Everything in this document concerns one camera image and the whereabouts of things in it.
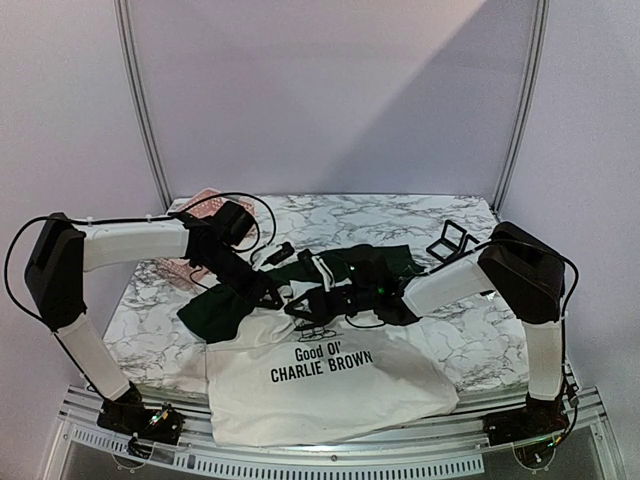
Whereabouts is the black wire frame organizer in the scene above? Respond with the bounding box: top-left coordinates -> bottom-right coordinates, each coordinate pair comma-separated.
425,220 -> 480,264

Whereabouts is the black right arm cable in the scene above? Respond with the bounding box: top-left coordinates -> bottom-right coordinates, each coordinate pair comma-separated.
344,234 -> 581,441

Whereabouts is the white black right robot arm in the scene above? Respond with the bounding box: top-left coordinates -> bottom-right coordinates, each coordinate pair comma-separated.
284,220 -> 573,453

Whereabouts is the white and green t-shirt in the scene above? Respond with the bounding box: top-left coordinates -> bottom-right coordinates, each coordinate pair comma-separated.
177,244 -> 460,446

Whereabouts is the pink plastic perforated basket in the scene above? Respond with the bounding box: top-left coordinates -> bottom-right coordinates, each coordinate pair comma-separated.
157,189 -> 258,290

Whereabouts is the aluminium left corner post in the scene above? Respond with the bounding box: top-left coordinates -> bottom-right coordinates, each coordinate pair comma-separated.
113,0 -> 173,208

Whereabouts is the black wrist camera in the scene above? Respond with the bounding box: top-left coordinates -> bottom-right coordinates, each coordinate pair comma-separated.
349,253 -> 393,287
213,201 -> 254,246

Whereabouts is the aluminium corner post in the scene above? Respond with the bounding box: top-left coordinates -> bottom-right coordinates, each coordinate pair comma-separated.
491,0 -> 550,217
113,0 -> 173,208

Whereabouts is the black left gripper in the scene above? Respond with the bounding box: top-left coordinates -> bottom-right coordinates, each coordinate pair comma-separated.
199,246 -> 285,311

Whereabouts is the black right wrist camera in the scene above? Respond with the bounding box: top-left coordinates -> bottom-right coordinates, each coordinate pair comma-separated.
349,253 -> 393,287

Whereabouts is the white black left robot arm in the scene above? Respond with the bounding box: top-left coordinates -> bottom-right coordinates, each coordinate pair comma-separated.
24,204 -> 284,445

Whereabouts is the aluminium right corner post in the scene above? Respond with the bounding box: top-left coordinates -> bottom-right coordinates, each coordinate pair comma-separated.
491,0 -> 550,217

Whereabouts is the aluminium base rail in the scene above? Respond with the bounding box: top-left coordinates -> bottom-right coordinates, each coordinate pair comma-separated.
42,387 -> 626,479

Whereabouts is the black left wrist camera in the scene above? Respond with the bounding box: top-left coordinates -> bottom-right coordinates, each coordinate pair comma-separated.
213,201 -> 254,246

